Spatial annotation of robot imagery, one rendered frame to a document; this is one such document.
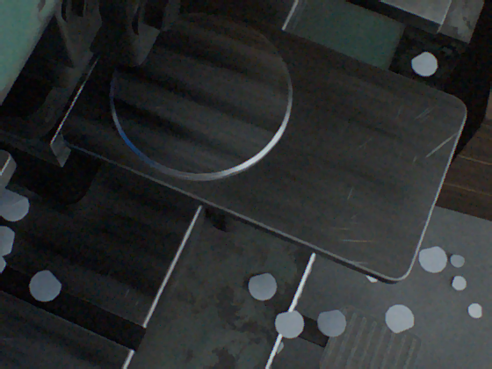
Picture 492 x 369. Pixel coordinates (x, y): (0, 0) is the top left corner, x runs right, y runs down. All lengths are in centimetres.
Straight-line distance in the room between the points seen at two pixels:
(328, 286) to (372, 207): 79
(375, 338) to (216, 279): 53
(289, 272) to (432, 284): 72
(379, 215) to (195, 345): 19
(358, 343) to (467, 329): 26
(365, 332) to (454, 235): 31
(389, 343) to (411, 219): 63
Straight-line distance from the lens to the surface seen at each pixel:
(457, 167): 123
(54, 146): 57
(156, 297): 60
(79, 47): 33
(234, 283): 66
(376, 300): 134
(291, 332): 65
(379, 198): 55
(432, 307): 136
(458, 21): 81
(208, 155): 54
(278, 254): 67
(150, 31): 44
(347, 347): 115
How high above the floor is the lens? 129
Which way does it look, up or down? 70 degrees down
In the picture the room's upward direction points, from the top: 2 degrees clockwise
